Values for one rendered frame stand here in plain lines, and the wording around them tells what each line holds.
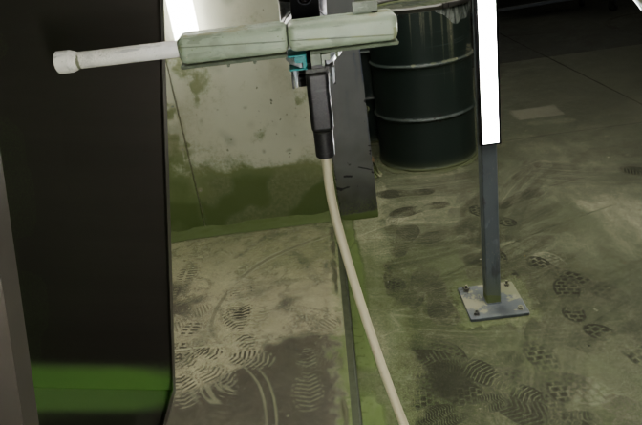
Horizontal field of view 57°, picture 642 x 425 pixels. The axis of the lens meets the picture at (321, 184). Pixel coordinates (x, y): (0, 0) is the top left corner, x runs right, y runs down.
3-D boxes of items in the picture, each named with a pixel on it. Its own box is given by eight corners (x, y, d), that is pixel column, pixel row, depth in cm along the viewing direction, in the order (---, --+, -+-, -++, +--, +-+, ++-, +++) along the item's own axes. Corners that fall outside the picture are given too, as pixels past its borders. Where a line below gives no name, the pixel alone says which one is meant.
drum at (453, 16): (365, 150, 372) (349, 5, 339) (449, 132, 383) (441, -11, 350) (401, 181, 319) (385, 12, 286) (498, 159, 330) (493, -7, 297)
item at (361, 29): (398, 140, 95) (392, -6, 85) (404, 153, 91) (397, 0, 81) (98, 175, 95) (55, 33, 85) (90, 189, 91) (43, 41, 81)
